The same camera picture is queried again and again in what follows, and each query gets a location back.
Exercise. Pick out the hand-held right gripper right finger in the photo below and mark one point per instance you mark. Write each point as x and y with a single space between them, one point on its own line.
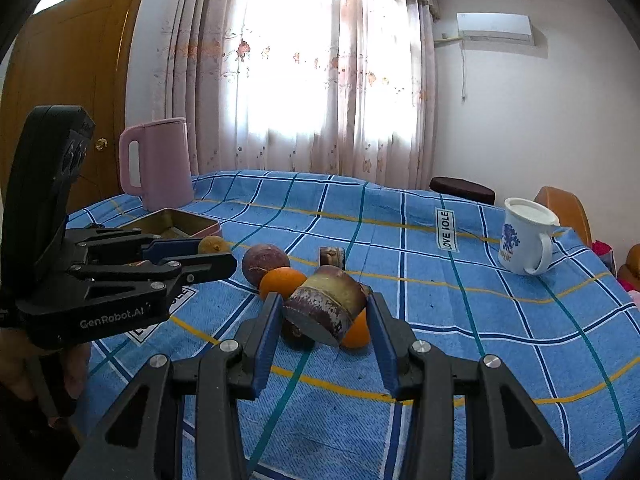
382 345

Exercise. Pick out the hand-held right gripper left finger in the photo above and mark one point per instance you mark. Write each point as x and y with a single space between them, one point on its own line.
265 340

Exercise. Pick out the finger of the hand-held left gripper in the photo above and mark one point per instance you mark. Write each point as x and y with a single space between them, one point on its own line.
172 249
210 266

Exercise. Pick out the brown longan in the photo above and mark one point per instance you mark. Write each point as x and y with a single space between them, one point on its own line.
214 244

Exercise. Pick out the orange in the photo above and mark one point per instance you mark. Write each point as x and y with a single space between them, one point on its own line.
280 282
357 334

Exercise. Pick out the small dark wrinkled passion fruit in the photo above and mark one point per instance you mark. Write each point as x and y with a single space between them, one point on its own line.
292 336

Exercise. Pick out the rectangular metal tin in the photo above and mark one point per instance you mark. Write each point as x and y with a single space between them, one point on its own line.
185 222

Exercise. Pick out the purple mangosteen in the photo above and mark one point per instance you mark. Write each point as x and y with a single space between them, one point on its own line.
265 262

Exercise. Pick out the person's left hand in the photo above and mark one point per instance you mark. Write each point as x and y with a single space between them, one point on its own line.
12 365

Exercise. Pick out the blue plaid tablecloth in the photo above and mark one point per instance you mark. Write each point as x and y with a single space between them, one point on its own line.
450 320

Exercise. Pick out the pink electric kettle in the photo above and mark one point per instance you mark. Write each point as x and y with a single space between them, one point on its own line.
160 170

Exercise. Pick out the brass door knob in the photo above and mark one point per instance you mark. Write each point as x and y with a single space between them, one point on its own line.
101 144

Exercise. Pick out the wooden door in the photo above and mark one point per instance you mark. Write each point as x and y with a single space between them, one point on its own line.
60 60

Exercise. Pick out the white mug with blue print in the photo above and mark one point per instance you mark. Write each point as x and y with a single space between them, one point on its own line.
522 240

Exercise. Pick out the dark round stool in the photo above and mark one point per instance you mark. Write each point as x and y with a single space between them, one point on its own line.
460 187

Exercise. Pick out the floral sheer curtain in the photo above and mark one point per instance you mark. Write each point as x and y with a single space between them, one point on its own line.
300 60

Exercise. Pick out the orange leather chair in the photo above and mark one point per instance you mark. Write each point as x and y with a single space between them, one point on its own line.
631 270
565 205

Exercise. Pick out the white air conditioner pipe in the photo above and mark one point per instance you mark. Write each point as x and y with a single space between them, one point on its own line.
464 70

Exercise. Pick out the white air conditioner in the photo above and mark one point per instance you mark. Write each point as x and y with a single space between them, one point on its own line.
492 25

